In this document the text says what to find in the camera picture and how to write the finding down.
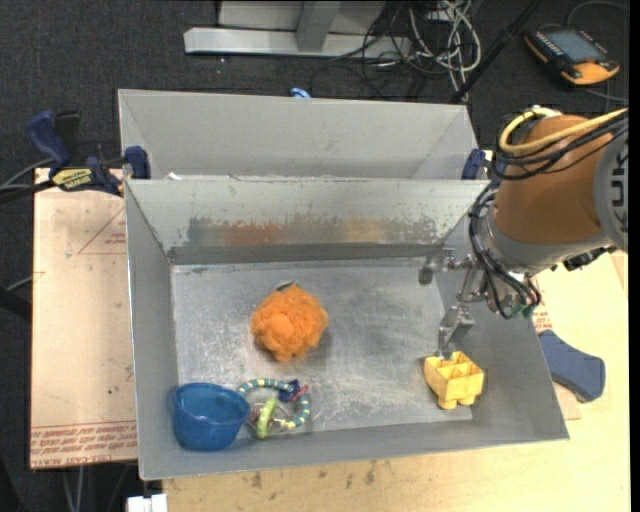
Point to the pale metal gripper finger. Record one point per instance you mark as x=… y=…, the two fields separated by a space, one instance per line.
x=434 y=267
x=454 y=325

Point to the yellow toy building brick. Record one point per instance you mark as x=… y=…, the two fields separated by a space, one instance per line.
x=457 y=382

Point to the grey metal bin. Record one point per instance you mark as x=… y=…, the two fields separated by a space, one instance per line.
x=380 y=320

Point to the orange mesh bath sponge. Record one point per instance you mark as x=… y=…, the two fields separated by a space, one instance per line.
x=287 y=322

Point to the blue plastic bowl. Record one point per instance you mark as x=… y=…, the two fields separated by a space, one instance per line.
x=205 y=417

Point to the brown cardboard board, red print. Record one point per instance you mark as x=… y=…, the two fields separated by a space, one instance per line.
x=80 y=310

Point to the black cylinder on white bracket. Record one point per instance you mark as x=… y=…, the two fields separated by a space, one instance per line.
x=582 y=260

